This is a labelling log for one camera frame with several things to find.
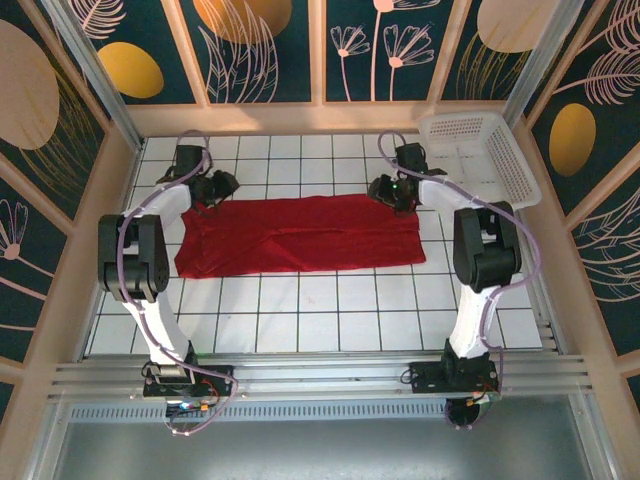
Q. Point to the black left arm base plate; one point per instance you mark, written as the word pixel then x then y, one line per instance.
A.
pixel 215 376

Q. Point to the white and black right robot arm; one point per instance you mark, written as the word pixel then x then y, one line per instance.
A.
pixel 480 240

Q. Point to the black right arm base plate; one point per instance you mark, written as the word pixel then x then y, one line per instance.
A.
pixel 425 377

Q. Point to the aluminium frame post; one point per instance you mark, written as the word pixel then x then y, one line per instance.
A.
pixel 100 85
pixel 540 65

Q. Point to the red t-shirt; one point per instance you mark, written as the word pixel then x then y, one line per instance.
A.
pixel 300 240

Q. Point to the slotted metal strip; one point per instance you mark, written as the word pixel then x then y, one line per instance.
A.
pixel 325 411

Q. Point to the grey metal sheet panel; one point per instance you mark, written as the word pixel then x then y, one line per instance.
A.
pixel 320 452

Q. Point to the aluminium mounting rail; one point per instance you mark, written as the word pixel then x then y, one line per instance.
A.
pixel 320 372

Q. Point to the aluminium side rail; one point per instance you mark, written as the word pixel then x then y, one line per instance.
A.
pixel 550 330

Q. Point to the white plastic mesh basket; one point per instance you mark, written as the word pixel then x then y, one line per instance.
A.
pixel 495 150

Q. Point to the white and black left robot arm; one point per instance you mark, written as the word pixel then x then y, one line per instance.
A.
pixel 160 210

